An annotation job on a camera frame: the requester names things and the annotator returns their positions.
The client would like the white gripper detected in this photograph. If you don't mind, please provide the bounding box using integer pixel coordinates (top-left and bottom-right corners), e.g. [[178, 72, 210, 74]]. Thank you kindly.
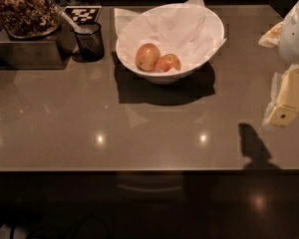
[[258, 0, 299, 127]]

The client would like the red apple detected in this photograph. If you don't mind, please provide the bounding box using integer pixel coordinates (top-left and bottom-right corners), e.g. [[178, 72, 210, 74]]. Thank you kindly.
[[154, 54, 181, 73]]

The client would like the white paper bowl liner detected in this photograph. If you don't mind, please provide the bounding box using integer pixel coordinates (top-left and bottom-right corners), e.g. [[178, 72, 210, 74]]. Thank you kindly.
[[114, 0, 227, 74]]

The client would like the white ceramic bowl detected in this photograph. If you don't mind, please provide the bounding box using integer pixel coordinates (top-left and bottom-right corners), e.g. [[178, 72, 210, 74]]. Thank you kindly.
[[115, 3, 225, 86]]

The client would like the yellow-red apple left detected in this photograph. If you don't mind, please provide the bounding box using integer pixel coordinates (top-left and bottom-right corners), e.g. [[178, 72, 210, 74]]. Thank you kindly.
[[136, 43, 160, 72]]

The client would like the black mesh cup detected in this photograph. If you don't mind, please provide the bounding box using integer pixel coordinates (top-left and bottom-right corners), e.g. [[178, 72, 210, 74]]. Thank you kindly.
[[74, 22, 105, 62]]

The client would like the black white fiducial marker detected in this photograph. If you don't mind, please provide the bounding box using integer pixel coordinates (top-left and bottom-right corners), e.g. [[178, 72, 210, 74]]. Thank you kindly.
[[64, 6, 102, 24]]

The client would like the white spoon in cup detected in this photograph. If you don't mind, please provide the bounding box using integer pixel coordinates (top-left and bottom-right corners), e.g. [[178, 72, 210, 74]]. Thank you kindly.
[[54, 5, 93, 34]]

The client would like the grey metal box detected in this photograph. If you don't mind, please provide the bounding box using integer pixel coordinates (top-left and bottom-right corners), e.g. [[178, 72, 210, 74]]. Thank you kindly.
[[0, 23, 77, 70]]

